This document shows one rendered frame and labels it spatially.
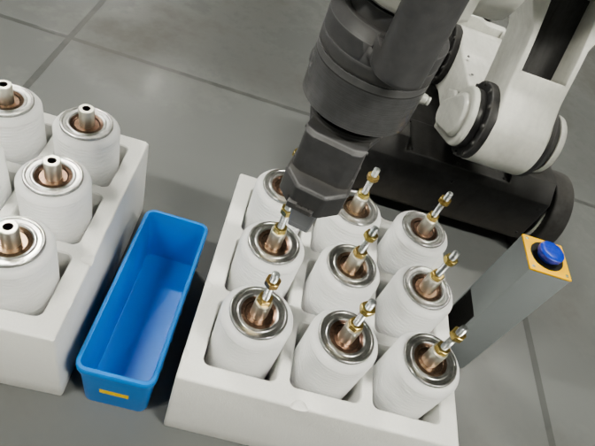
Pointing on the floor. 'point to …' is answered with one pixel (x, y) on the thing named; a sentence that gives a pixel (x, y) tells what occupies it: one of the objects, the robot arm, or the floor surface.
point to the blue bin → (141, 311)
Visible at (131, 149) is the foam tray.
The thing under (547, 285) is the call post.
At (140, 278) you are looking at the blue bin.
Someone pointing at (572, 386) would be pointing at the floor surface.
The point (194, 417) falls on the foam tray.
